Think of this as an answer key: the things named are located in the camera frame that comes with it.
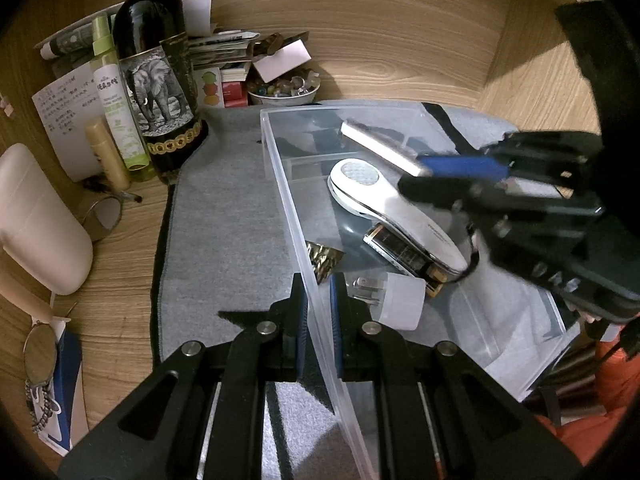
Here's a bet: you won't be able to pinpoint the round wire eyeglasses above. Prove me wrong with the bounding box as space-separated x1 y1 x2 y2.
80 194 126 243

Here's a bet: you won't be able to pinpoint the white handheld device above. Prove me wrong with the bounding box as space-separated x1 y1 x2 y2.
327 157 473 278

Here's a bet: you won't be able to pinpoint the dark brown clip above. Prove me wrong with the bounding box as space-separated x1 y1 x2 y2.
247 32 311 58

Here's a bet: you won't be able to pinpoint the grey mat with black letters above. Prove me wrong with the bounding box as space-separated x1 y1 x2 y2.
151 100 516 480

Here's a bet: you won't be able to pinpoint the small red box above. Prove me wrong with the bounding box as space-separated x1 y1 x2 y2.
220 62 251 107

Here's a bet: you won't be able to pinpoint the round metal-framed sunglasses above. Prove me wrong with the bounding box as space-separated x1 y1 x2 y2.
22 302 81 386

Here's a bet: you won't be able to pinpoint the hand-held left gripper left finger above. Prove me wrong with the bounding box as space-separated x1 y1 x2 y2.
57 272 308 480

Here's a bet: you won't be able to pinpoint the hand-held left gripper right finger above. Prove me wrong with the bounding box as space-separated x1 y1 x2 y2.
330 274 583 480

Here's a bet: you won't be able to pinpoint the white box with coloured dots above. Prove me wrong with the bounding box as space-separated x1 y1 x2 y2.
197 67 224 108

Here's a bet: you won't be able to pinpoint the green spray bottle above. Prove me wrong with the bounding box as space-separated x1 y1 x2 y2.
89 15 157 182

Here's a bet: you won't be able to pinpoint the gold foil packet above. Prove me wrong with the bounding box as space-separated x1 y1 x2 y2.
306 241 346 286

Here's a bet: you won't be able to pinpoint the white bowl of trinkets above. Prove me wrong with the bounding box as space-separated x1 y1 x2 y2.
246 72 321 107

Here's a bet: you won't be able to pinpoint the black and gold battery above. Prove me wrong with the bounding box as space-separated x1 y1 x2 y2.
362 224 446 295

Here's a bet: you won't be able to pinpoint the stack of papers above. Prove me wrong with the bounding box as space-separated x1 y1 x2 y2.
190 30 261 68

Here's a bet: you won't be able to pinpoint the orange garment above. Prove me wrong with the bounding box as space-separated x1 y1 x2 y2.
535 325 640 480

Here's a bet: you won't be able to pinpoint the white plug adapter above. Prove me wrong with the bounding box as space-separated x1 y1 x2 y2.
352 272 427 332

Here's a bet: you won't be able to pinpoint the handwritten note paper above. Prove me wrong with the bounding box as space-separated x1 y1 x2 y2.
31 72 108 183

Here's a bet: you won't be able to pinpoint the pink bottle with handle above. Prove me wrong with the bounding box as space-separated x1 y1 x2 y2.
0 142 95 321

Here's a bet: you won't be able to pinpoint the white bar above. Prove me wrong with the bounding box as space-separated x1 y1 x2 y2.
340 119 433 177

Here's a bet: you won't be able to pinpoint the dark wine bottle elephant label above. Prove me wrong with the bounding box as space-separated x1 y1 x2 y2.
111 0 210 183

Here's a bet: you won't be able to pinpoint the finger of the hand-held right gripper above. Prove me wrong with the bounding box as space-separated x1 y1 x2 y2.
420 132 601 181
398 176 601 217

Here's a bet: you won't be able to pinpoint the blue and white box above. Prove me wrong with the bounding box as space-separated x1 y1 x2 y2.
35 330 83 456

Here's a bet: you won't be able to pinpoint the pale pink card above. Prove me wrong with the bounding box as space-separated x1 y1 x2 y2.
252 40 312 82

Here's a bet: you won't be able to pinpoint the pale yellow tube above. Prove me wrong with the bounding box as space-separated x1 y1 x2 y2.
84 120 132 192

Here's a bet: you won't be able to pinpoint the clear plastic storage bin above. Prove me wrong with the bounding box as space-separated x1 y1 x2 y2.
260 101 568 480

